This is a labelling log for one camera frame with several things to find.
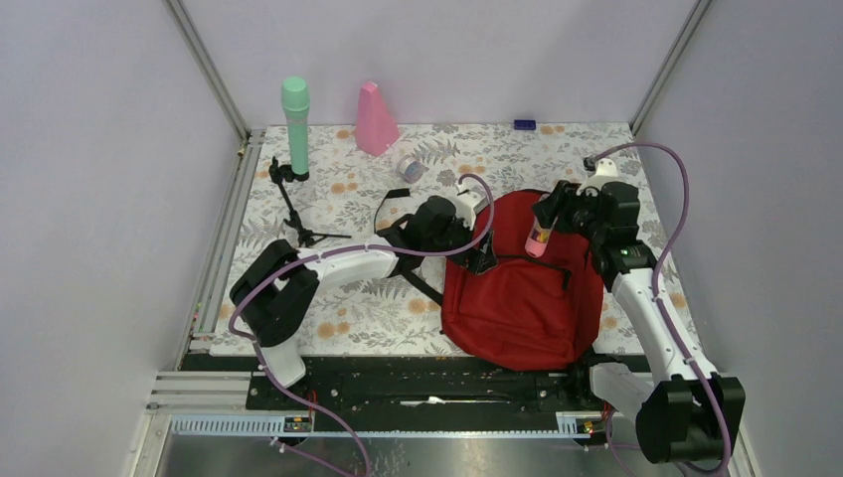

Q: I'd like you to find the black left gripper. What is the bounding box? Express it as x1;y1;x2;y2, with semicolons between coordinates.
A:
423;211;496;274

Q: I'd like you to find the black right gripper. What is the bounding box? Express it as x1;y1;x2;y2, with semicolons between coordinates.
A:
530;180;607;244

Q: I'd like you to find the pink capped tube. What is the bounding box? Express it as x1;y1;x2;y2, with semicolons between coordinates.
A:
525;219;556;258

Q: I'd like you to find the red backpack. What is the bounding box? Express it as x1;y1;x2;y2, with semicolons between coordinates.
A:
372;188;605;372

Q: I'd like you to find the clear glitter jar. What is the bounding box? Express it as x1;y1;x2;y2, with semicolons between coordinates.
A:
396;155;427;184

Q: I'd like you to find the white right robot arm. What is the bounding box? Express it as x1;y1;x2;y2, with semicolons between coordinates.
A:
533;181;746;475

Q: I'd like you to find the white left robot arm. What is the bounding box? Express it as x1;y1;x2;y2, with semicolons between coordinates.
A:
229;190;497;408

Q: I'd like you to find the small blue block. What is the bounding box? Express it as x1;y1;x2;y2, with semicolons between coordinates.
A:
513;119;537;130

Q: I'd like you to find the pink cone block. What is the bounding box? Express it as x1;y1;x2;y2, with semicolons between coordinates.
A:
355;81;401;156

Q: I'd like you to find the floral table mat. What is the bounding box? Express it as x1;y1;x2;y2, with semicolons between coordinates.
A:
210;122;701;358

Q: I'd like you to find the black mini tripod stand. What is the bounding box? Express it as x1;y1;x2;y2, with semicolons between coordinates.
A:
268;156;352;248

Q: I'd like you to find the green toy microphone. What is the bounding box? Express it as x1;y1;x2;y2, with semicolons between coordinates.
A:
281;77;310;179

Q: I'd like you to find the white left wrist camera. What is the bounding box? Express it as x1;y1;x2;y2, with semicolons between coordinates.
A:
452;190;488;230

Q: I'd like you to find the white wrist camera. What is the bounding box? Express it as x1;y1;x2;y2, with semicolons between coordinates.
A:
578;158;619;197
452;190;488;230

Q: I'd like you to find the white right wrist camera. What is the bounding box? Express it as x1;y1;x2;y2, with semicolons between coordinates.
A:
578;158;619;197

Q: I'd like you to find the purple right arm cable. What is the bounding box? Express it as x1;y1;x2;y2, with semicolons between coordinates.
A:
585;141;734;477

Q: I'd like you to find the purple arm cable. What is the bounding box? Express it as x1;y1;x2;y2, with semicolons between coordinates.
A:
585;141;734;477
227;173;496;477

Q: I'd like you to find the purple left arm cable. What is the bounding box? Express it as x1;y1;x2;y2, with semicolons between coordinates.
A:
227;173;496;477

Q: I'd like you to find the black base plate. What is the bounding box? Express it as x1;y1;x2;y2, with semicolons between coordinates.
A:
177;352;666;434

